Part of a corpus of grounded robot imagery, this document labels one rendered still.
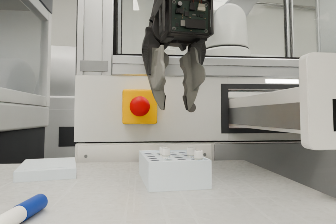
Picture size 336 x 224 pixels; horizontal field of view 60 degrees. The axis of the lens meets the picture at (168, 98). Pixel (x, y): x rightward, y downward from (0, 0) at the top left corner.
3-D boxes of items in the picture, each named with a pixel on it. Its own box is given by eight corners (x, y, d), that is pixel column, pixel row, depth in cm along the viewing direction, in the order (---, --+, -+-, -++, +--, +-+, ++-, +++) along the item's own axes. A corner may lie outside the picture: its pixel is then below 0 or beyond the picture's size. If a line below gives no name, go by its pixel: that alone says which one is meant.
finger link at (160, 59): (149, 105, 38) (159, 37, 39) (142, 107, 44) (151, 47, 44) (172, 109, 39) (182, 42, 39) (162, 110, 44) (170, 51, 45)
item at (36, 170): (76, 179, 45) (76, 168, 45) (13, 183, 42) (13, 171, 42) (74, 165, 57) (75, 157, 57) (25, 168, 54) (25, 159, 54)
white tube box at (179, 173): (212, 189, 38) (212, 160, 38) (148, 192, 36) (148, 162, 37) (187, 171, 50) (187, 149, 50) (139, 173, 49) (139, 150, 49)
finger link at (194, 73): (197, 109, 39) (187, 42, 40) (184, 110, 45) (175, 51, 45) (218, 106, 40) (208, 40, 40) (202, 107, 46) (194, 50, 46)
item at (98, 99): (494, 138, 72) (490, 80, 73) (73, 142, 62) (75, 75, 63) (293, 125, 167) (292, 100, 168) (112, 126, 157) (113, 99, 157)
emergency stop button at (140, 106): (150, 116, 57) (150, 96, 57) (129, 116, 56) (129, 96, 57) (149, 116, 60) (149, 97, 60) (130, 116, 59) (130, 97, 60)
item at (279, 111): (506, 134, 37) (502, 86, 37) (313, 135, 34) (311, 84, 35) (315, 125, 76) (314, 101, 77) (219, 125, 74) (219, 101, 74)
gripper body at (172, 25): (160, 35, 37) (160, -56, 38) (147, 50, 45) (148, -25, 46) (216, 39, 39) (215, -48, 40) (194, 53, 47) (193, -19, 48)
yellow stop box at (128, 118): (157, 124, 59) (157, 89, 60) (121, 124, 58) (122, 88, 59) (156, 123, 64) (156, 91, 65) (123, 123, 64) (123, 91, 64)
